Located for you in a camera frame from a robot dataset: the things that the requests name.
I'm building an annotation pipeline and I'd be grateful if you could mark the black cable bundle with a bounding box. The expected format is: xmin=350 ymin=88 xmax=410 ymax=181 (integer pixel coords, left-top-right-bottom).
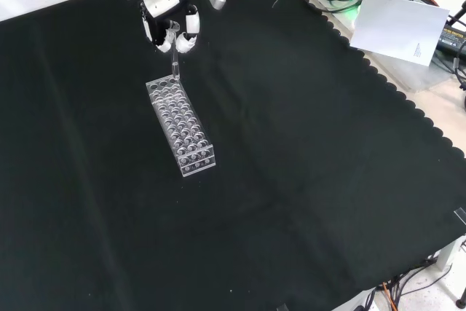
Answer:
xmin=363 ymin=256 xmax=466 ymax=311

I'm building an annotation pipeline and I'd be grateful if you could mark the pale white board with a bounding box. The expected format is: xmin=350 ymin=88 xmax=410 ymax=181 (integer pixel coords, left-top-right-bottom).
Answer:
xmin=348 ymin=0 xmax=451 ymax=68

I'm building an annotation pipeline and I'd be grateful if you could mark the clear acrylic test tube rack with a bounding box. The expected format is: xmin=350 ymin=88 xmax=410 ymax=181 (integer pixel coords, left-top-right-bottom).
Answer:
xmin=145 ymin=74 xmax=217 ymax=178

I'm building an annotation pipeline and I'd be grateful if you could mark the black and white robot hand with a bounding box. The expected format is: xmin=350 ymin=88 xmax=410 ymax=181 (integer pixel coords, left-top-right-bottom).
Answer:
xmin=139 ymin=0 xmax=202 ymax=55

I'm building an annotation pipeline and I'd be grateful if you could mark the white bench leg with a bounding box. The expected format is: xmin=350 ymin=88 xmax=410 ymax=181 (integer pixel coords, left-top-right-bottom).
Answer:
xmin=435 ymin=237 xmax=466 ymax=272

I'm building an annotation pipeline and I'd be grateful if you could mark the black tripod leg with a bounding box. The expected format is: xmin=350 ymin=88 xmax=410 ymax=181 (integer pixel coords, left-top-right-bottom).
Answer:
xmin=446 ymin=0 xmax=466 ymax=30

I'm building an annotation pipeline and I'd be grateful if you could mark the black bench cloth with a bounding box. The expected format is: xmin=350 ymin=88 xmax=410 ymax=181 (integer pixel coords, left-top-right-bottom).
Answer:
xmin=0 ymin=0 xmax=466 ymax=311

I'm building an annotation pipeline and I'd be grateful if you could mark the clear glass test tube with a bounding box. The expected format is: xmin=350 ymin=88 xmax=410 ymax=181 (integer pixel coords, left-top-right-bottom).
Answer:
xmin=170 ymin=28 xmax=182 ymax=81

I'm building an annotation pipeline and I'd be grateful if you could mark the black power adapter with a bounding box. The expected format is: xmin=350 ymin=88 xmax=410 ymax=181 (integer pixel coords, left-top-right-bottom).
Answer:
xmin=435 ymin=23 xmax=466 ymax=58

